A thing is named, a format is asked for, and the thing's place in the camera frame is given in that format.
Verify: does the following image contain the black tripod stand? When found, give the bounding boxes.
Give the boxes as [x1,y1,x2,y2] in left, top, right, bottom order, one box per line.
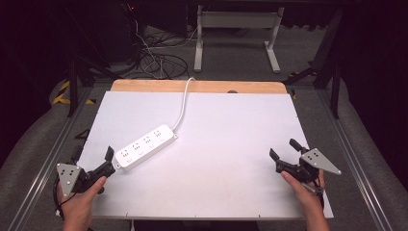
[62,56,115,118]

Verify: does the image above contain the dark computer case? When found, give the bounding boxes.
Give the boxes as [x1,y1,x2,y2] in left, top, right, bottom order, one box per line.
[104,2,146,63]

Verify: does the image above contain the black table bracket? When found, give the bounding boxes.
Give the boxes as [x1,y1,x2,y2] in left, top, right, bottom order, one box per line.
[74,128,91,141]

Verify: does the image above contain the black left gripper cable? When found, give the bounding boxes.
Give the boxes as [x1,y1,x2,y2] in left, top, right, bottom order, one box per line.
[52,174,78,220]

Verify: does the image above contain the person's left hand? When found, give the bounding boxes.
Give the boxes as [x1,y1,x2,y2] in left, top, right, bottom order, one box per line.
[57,175,108,223]

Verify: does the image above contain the white metal desk frame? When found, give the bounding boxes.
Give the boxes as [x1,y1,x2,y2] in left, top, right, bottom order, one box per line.
[193,4,286,74]

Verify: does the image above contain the person's right hand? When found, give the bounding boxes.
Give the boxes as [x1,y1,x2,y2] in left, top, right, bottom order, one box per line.
[280,169,327,219]

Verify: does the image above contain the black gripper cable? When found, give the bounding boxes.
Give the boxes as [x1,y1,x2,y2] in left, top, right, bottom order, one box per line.
[312,169,325,210]
[52,174,78,220]

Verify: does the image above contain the yellow black hazard tape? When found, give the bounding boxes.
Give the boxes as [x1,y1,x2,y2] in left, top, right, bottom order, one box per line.
[52,80,97,106]

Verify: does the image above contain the aluminium floor rail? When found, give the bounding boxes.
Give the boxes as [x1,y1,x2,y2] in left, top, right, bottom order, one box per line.
[7,86,94,231]
[316,88,395,231]

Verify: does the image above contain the white power strip cable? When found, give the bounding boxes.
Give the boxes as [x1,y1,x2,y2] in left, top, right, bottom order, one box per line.
[171,76,196,133]

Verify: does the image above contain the bundle of black floor cables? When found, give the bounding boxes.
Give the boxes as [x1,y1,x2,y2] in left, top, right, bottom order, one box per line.
[136,27,191,80]

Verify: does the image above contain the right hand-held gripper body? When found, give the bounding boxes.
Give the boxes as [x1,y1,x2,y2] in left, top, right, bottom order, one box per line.
[274,147,343,195]

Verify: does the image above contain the black metal stand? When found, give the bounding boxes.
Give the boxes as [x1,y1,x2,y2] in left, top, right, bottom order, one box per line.
[283,9,344,120]

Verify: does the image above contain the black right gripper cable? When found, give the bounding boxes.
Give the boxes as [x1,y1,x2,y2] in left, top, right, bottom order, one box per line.
[312,169,325,210]

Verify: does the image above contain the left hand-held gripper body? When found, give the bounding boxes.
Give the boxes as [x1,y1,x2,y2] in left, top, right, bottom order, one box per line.
[56,161,116,197]

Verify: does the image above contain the white power strip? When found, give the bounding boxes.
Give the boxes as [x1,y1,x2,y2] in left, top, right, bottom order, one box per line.
[114,124,179,171]

